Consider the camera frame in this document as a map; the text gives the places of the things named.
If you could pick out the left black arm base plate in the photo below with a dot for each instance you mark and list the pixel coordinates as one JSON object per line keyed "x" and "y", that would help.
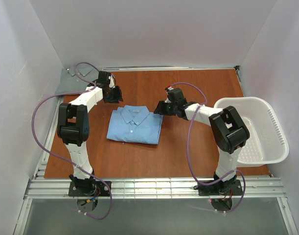
{"x": 88, "y": 188}

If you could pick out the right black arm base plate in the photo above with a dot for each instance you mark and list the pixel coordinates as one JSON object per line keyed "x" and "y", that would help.
{"x": 220, "y": 189}

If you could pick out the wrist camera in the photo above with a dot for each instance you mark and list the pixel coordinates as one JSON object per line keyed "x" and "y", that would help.
{"x": 112, "y": 81}
{"x": 170, "y": 96}

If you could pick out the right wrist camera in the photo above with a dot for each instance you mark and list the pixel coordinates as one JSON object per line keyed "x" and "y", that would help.
{"x": 170, "y": 96}

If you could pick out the white plastic laundry basket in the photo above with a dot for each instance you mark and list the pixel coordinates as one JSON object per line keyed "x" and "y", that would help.
{"x": 267, "y": 143}

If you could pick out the aluminium front frame rail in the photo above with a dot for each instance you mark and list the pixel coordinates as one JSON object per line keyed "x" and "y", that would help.
{"x": 152, "y": 188}

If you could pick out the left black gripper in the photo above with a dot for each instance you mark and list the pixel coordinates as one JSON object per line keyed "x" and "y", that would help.
{"x": 112, "y": 94}

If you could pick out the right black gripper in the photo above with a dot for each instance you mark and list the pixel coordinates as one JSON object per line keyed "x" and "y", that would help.
{"x": 165, "y": 109}

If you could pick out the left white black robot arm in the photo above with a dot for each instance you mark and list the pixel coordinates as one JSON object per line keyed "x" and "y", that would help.
{"x": 74, "y": 128}

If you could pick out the grey long sleeve shirt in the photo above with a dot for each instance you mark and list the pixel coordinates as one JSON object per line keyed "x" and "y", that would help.
{"x": 76, "y": 78}

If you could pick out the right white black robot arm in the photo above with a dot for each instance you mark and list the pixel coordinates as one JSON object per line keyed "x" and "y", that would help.
{"x": 229, "y": 131}

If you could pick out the light blue long sleeve shirt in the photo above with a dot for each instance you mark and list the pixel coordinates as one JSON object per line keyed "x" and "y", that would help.
{"x": 135, "y": 124}

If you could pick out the aluminium right frame rail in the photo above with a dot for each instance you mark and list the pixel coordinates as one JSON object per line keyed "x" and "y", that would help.
{"x": 237, "y": 71}

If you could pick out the aluminium back frame rail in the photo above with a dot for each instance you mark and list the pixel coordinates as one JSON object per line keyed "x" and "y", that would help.
{"x": 161, "y": 68}

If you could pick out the aluminium left frame rail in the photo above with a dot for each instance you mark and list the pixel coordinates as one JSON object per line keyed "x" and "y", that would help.
{"x": 43, "y": 161}

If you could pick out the aluminium frame rail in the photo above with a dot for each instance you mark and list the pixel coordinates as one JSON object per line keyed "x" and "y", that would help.
{"x": 161, "y": 68}
{"x": 237, "y": 71}
{"x": 152, "y": 188}
{"x": 43, "y": 161}

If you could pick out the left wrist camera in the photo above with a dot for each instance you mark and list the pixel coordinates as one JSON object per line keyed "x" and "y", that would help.
{"x": 112, "y": 81}

